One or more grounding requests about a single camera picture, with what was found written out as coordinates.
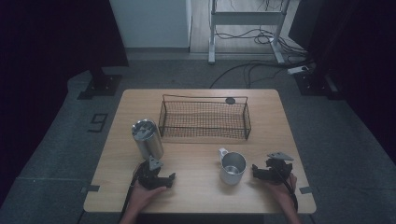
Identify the white desk frame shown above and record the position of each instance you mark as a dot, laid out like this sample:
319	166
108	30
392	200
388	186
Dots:
246	18

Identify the grey tape piece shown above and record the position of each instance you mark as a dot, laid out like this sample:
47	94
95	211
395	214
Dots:
306	189
91	188

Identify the black round disc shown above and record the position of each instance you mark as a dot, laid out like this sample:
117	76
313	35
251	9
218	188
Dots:
230	100

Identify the dark curtain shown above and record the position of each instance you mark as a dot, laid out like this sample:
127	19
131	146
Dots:
358	46
46	62

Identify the person's left hand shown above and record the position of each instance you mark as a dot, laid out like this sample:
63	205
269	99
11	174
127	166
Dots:
144	196

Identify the black stand base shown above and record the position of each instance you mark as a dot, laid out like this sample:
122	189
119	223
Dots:
314	84
102	85

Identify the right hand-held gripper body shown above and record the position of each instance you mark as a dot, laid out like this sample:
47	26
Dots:
278	169

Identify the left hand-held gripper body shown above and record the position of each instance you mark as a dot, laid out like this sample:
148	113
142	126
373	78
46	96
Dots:
148	179

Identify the steel tumbler with lid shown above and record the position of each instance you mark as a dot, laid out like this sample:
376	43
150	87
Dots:
147	140

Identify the white cabinet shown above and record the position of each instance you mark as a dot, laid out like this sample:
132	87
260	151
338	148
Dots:
151	25

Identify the white power strip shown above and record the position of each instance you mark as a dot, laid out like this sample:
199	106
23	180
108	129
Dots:
298	69

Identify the person's right hand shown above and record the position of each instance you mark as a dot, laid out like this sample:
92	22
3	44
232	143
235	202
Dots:
281	190

